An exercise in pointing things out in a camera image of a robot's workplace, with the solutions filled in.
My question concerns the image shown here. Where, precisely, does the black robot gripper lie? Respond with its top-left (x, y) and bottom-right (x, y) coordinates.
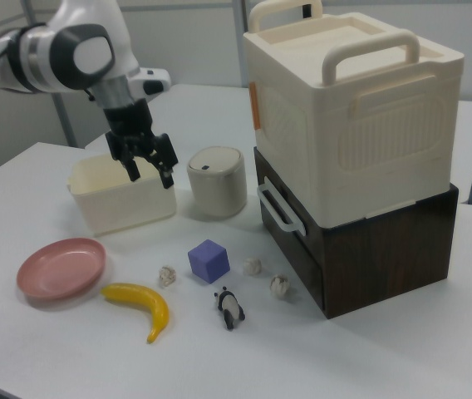
top-left (102, 99), bottom-right (179, 190)

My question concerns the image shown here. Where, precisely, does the blue foam cube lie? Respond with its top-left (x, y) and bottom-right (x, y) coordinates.
top-left (187, 239), bottom-right (232, 285)

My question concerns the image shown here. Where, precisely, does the pink plate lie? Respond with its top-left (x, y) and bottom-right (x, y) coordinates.
top-left (16, 237), bottom-right (107, 301)

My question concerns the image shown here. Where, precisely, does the cream open plastic container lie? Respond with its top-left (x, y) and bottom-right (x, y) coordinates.
top-left (66, 154), bottom-right (178, 237)

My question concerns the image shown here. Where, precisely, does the small cream lidded trash can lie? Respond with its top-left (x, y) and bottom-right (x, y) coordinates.
top-left (186, 145), bottom-right (248, 219)

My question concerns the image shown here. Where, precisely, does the yellow banana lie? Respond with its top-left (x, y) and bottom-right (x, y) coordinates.
top-left (100, 283), bottom-right (170, 345)

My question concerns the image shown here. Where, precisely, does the small panda figurine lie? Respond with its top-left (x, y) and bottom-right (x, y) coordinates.
top-left (214, 286), bottom-right (247, 332)

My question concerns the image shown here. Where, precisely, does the large cream storage box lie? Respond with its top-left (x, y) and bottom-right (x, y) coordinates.
top-left (243, 0), bottom-right (465, 228)

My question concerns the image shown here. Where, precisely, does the dark wood drawer box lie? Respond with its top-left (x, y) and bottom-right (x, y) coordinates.
top-left (253, 145), bottom-right (460, 320)

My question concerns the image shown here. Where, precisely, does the translucent white drawer handle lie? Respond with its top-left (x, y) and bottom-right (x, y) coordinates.
top-left (256, 176), bottom-right (307, 237)

